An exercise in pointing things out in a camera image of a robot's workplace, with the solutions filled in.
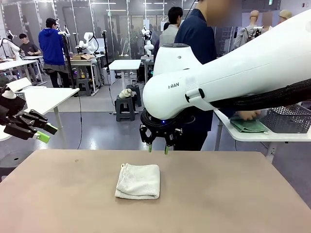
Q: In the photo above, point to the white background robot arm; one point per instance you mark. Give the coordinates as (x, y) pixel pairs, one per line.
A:
(148, 46)
(88, 42)
(15, 49)

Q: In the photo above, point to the white background table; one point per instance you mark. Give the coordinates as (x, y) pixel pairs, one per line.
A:
(17, 63)

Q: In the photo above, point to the person in navy jacket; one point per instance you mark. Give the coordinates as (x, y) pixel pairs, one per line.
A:
(194, 36)

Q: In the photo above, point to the man in blue hoodie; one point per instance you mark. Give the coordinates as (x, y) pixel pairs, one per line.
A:
(51, 46)

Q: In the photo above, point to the white workbench desk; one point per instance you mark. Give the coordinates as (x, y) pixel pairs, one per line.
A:
(82, 62)

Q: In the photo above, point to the black camera tripod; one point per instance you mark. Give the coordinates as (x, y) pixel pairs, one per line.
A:
(257, 28)
(68, 63)

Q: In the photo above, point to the green towel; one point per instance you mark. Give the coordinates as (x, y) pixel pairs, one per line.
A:
(250, 126)

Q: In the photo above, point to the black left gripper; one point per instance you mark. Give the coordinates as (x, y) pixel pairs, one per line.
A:
(12, 111)

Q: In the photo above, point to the grey step stool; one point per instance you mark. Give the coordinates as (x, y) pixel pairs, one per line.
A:
(83, 86)

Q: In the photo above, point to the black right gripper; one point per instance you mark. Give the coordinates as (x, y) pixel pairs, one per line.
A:
(163, 127)

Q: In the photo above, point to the dark grey plastic stool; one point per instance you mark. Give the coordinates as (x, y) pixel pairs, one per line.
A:
(125, 109)
(138, 97)

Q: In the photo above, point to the mannequin in grey shirt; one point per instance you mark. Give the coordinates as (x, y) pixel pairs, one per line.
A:
(243, 36)

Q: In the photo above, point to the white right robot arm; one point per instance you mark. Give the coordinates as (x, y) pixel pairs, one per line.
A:
(243, 68)

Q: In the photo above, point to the black pole stand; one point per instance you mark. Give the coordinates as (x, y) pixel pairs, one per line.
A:
(105, 55)

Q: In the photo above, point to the open cardboard box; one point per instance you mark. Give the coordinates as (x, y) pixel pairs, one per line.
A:
(81, 57)

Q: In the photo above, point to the seated man in black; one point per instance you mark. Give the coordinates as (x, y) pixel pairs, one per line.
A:
(29, 48)

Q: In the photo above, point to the white terry towel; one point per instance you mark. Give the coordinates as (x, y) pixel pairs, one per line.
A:
(138, 182)

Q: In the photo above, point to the person's right hand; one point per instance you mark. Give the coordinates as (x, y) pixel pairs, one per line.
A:
(249, 115)

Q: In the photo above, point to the white standing desk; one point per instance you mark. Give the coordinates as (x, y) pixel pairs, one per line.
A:
(125, 64)

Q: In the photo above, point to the mannequin in orange jacket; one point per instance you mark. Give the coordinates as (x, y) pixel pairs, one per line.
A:
(285, 14)

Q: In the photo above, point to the grey mesh basket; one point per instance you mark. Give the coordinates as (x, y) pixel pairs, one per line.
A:
(22, 95)
(286, 121)

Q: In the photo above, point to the beige cloth bundle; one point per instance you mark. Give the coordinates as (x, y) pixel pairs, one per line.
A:
(127, 93)

